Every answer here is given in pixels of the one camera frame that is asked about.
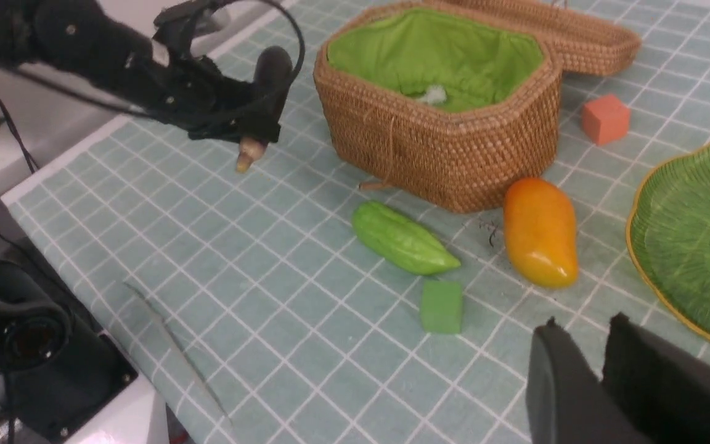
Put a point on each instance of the woven rattan basket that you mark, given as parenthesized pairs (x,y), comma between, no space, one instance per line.
(463,162)

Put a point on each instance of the woven rattan basket lid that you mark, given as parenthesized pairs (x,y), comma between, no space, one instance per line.
(585,44)

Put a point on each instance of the green fabric basket lining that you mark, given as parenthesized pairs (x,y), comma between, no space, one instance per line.
(477,65)

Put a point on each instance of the orange yellow mango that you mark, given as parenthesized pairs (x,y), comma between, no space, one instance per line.
(540,233)

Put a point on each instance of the green ridged gourd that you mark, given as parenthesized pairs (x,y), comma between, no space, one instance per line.
(401,240)

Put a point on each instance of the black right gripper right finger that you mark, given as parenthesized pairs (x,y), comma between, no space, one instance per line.
(663,390)

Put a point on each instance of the orange foam cube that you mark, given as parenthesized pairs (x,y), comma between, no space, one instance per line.
(605,120)

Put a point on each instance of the green foam cube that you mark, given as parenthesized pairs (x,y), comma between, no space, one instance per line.
(441,308)

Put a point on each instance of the teal checkered tablecloth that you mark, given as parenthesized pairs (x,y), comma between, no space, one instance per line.
(252,307)

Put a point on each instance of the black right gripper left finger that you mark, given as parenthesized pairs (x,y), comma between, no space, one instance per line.
(564,399)

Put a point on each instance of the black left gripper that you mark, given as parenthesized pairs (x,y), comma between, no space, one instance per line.
(161,76)

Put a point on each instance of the green glass leaf plate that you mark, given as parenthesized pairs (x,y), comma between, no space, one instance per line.
(668,236)

